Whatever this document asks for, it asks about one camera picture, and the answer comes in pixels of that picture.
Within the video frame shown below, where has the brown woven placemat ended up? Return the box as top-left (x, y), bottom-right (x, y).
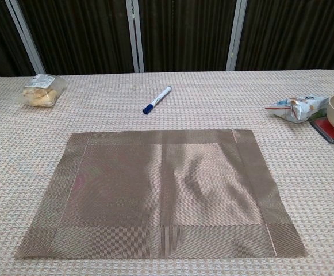
top-left (13, 129), bottom-right (308, 260)

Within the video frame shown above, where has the white marker pen blue cap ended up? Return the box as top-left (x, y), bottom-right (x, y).
top-left (142, 85), bottom-right (172, 115)

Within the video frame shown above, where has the crumpled white blue snack packet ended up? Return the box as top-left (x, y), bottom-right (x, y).
top-left (264, 94), bottom-right (330, 124)

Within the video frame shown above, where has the clear bag of pastries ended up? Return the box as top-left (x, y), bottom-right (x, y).
top-left (14, 74), bottom-right (67, 108)

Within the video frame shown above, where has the red ink pad case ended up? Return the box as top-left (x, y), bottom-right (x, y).
top-left (309, 117), bottom-right (334, 144)

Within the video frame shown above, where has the white partition post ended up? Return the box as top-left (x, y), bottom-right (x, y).
top-left (225, 0), bottom-right (248, 71)
top-left (125, 0), bottom-right (145, 73)
top-left (5, 0), bottom-right (47, 75)

